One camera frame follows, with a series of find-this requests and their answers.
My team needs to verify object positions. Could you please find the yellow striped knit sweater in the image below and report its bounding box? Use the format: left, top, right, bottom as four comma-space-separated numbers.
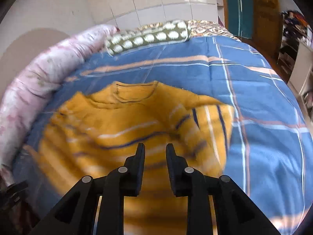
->
24, 81, 234, 234

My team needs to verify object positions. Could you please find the person's left forearm sleeve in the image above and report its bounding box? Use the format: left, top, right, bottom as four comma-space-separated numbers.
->
0, 201, 40, 235

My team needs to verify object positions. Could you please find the blue plaid bed quilt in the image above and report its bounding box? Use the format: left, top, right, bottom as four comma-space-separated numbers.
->
26, 36, 312, 234

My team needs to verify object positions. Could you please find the pink floral rolled duvet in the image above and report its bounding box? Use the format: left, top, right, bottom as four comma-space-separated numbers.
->
1, 24, 118, 186

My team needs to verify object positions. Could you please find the white shelf cabinet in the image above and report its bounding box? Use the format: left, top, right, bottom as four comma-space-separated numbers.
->
288, 41, 312, 129

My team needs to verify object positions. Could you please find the beige rounded headboard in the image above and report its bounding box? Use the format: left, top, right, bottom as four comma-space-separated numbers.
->
1, 28, 69, 96

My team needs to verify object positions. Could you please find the brown wooden door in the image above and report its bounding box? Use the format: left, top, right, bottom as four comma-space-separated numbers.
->
251, 0, 282, 60

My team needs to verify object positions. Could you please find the green white-dotted bolster pillow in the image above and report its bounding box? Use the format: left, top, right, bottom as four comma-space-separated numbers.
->
103, 20, 189, 56

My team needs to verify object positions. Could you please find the cluttered shoe rack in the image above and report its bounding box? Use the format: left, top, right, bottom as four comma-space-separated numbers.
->
277, 10, 312, 80

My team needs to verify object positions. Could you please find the white glossy wardrobe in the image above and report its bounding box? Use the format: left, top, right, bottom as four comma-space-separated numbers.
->
87, 0, 224, 29

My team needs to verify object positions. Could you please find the teal glass door panel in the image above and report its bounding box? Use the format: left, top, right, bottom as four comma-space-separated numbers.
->
227, 0, 254, 39

